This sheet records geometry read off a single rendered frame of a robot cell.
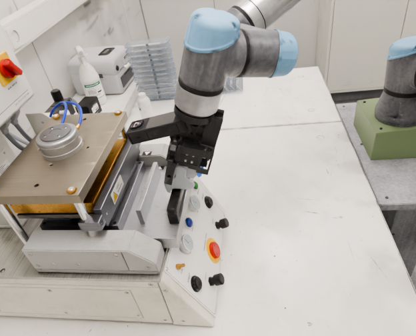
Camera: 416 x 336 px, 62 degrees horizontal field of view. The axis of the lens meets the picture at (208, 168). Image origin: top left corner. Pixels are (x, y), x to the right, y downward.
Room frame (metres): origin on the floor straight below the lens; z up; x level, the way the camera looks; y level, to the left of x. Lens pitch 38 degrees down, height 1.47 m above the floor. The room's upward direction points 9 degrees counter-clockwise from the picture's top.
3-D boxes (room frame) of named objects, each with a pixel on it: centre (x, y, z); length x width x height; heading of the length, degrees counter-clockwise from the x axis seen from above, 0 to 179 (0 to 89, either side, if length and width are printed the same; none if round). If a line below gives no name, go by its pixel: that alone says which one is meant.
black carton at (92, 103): (1.32, 0.45, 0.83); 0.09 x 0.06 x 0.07; 163
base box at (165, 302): (0.60, 0.26, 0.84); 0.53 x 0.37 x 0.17; 78
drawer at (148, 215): (0.57, 0.20, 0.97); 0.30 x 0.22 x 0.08; 78
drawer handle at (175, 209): (0.54, 0.07, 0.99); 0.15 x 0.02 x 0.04; 168
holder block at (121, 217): (0.58, 0.25, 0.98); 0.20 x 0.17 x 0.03; 168
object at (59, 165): (0.61, 0.30, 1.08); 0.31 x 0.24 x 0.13; 168
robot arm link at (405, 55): (0.87, -0.61, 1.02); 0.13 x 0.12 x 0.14; 22
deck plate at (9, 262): (0.59, 0.31, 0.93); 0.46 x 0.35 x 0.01; 78
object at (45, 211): (0.59, 0.27, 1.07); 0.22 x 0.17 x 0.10; 168
